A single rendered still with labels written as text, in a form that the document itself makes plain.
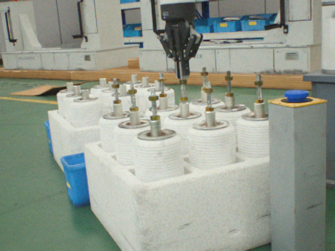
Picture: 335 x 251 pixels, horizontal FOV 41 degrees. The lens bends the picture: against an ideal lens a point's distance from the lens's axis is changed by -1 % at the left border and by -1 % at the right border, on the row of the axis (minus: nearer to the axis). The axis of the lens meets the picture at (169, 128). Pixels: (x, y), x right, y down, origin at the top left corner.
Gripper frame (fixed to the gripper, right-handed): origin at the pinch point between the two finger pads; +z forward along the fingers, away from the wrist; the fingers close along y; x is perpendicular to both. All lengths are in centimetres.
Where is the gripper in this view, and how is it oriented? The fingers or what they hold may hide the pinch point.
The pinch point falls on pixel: (182, 69)
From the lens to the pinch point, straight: 100.1
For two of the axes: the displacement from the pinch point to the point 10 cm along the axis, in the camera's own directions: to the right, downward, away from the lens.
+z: 0.8, 9.7, 2.3
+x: 7.9, -2.0, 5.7
